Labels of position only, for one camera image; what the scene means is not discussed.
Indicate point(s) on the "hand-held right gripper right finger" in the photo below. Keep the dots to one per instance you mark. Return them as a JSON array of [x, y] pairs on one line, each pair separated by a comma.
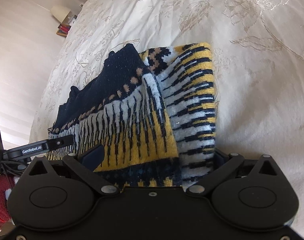
[[231, 165]]

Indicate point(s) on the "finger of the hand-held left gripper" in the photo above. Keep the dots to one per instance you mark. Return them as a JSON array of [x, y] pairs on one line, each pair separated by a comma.
[[62, 142]]

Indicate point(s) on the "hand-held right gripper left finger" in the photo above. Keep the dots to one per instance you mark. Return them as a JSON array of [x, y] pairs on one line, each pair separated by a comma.
[[93, 156]]

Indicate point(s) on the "patterned knit sweater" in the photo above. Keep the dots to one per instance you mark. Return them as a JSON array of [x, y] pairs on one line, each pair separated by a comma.
[[132, 120]]

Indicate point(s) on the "cream embroidered bedspread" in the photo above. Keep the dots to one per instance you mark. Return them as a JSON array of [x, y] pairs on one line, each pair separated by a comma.
[[241, 80]]

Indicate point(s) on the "small red object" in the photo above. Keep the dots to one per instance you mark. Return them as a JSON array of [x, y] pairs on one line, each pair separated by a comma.
[[64, 28]]

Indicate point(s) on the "cream table lamp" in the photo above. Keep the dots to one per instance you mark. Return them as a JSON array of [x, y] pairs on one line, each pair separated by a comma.
[[60, 12]]

